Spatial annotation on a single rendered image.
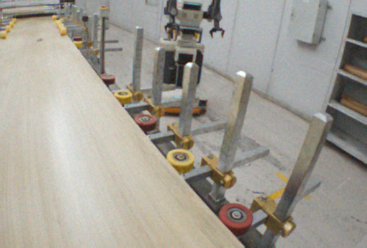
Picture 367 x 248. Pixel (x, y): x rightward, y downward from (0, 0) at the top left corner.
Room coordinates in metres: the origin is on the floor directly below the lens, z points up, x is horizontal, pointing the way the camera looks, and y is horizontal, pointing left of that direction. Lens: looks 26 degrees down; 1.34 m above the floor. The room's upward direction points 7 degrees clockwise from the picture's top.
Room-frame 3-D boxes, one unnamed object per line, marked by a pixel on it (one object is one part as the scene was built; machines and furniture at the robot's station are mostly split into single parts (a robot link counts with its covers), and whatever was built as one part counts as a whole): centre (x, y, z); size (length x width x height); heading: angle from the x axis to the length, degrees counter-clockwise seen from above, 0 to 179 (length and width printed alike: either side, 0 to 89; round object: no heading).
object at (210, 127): (0.92, -0.02, 0.81); 0.43 x 0.03 x 0.04; 125
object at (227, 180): (0.67, -0.13, 0.81); 0.14 x 0.06 x 0.05; 35
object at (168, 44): (3.06, 0.14, 0.59); 0.55 x 0.34 x 0.83; 101
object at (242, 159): (0.71, -0.16, 0.81); 0.43 x 0.03 x 0.04; 125
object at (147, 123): (0.81, 0.14, 0.85); 0.08 x 0.08 x 0.11
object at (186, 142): (0.88, 0.01, 0.81); 0.14 x 0.06 x 0.05; 35
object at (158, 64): (1.06, 0.14, 0.88); 0.04 x 0.04 x 0.48; 35
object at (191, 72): (0.86, 0.00, 0.88); 0.04 x 0.04 x 0.48; 35
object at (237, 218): (0.40, -0.15, 0.85); 0.08 x 0.08 x 0.11
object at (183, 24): (2.69, 0.07, 0.99); 0.28 x 0.16 x 0.22; 101
